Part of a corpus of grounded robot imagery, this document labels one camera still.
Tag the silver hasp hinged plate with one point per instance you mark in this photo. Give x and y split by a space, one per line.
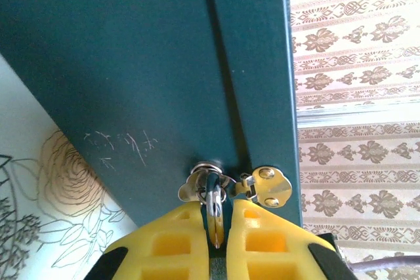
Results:
272 185

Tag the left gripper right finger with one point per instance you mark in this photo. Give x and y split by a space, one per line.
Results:
262 227

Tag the aluminium frame post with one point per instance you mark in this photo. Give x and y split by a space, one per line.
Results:
361 114

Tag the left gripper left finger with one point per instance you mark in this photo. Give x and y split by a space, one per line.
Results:
164 227

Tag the teal starry night box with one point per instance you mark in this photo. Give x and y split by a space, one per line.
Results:
115 63

